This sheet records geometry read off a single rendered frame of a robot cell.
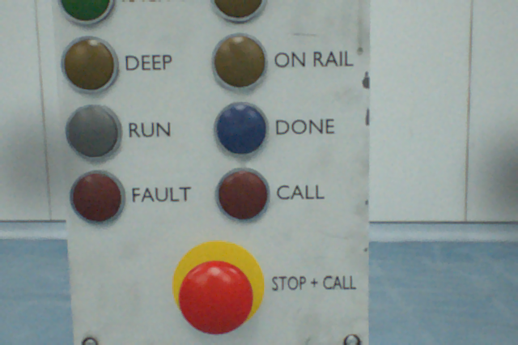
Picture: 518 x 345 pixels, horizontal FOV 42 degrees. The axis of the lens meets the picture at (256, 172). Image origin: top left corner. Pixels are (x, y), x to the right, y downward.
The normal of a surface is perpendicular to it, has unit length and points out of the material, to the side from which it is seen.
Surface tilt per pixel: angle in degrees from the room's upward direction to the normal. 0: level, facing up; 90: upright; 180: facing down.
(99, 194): 88
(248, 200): 92
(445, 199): 90
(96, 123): 87
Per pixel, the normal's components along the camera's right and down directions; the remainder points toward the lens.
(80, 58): -0.06, 0.12
